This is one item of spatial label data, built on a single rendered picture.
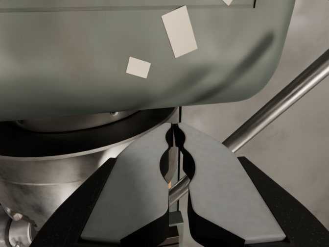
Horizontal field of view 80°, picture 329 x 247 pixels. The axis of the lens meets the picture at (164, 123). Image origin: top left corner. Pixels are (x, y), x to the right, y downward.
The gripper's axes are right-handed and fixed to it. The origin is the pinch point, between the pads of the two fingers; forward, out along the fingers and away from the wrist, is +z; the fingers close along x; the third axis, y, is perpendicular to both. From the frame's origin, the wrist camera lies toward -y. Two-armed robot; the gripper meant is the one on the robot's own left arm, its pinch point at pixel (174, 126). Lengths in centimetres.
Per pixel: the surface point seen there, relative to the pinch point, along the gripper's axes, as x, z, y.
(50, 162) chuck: -12.2, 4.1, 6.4
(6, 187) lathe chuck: -18.7, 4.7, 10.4
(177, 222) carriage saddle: 3, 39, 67
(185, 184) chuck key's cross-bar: 1.0, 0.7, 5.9
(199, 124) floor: 26, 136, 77
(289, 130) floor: 115, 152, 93
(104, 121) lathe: -8.4, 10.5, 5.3
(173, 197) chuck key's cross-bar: 0.0, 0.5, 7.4
